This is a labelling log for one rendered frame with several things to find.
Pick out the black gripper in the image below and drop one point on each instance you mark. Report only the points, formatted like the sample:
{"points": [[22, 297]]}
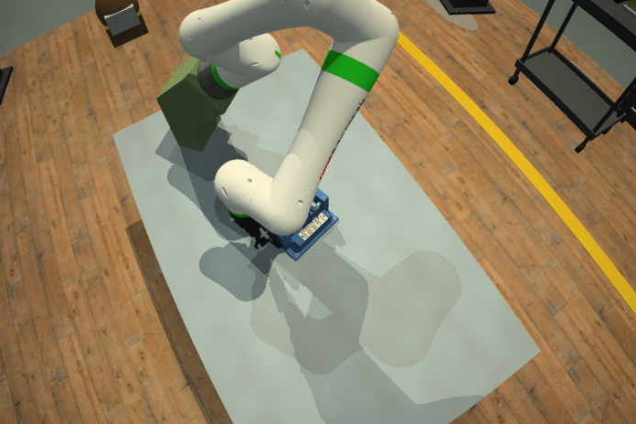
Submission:
{"points": [[258, 235]]}

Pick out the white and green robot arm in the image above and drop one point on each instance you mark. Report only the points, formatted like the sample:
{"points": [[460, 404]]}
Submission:
{"points": [[365, 33]]}

